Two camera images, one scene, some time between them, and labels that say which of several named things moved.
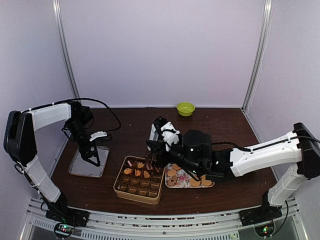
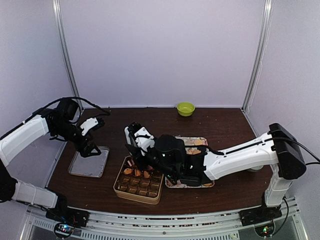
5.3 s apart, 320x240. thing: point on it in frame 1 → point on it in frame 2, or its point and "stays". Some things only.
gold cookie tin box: [134, 181] stays
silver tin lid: [79, 166] stays
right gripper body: [160, 148] → [137, 159]
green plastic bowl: [185, 109] stays
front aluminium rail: [286, 225] stays
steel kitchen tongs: [151, 158] → [130, 139]
